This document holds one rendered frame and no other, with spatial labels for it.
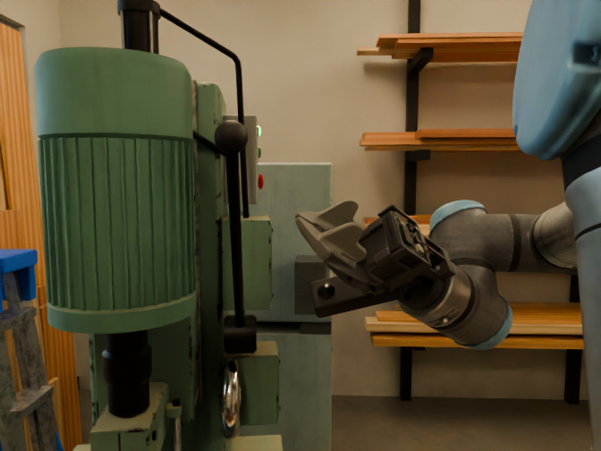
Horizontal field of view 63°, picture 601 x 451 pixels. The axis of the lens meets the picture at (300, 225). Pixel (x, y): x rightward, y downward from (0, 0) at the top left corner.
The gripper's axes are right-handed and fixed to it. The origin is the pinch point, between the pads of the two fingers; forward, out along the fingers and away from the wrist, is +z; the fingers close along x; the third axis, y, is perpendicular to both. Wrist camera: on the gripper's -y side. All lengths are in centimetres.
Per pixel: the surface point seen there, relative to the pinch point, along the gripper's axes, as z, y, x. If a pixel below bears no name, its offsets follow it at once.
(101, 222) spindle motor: 16.7, -13.4, -0.3
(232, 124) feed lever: 12.2, 3.2, -4.3
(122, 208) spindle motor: 15.7, -11.0, -1.2
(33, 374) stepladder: -10, -119, -34
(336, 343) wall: -181, -145, -116
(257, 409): -22.0, -33.9, 3.6
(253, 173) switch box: -7.9, -17.3, -30.7
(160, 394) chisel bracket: -3.3, -32.4, 6.4
